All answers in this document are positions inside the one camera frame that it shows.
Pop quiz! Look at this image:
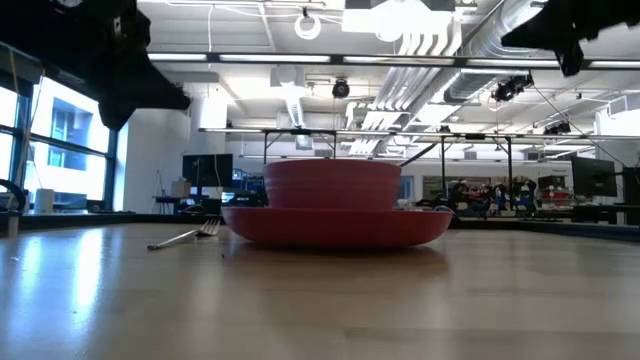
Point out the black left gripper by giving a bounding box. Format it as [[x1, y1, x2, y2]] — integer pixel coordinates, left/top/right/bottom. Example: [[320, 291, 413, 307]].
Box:
[[0, 0, 192, 132]]

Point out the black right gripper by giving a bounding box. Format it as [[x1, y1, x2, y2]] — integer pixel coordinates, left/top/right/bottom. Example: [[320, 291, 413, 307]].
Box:
[[500, 0, 640, 78]]

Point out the silver metal fork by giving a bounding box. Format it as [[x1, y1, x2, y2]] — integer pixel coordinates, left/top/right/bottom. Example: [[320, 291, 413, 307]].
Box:
[[146, 218, 222, 252]]

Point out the pink round bowl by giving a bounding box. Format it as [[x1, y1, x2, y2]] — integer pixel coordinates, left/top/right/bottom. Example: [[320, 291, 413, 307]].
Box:
[[263, 158, 403, 211]]

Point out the white paper roll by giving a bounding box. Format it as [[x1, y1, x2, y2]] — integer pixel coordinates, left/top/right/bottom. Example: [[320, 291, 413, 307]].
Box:
[[33, 188, 56, 216]]

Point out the black computer monitor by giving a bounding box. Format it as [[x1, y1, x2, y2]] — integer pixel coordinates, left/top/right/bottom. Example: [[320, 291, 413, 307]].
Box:
[[570, 155, 619, 198]]

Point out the person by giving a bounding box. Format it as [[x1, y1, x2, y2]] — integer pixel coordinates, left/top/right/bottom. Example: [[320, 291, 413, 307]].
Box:
[[519, 178, 539, 211], [449, 178, 471, 210]]

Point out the red round plate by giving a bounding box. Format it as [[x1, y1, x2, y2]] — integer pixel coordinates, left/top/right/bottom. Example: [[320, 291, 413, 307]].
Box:
[[221, 205, 454, 251]]

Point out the black ceiling camera rig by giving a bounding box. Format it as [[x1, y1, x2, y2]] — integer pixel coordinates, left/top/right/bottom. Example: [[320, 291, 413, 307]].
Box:
[[491, 73, 535, 104]]

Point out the silver ventilation duct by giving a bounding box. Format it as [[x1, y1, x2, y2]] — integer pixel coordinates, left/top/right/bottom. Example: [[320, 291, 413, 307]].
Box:
[[442, 0, 546, 106]]

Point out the black background rig frame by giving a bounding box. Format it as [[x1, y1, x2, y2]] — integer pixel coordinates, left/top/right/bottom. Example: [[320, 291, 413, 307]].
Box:
[[261, 127, 515, 211]]

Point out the white coiled cable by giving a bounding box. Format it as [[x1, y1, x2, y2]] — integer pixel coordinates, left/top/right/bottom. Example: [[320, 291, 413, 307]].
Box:
[[293, 11, 323, 42]]

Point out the round black ceiling camera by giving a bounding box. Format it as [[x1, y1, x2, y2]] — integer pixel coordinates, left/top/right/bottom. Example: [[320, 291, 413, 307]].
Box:
[[331, 78, 352, 100]]

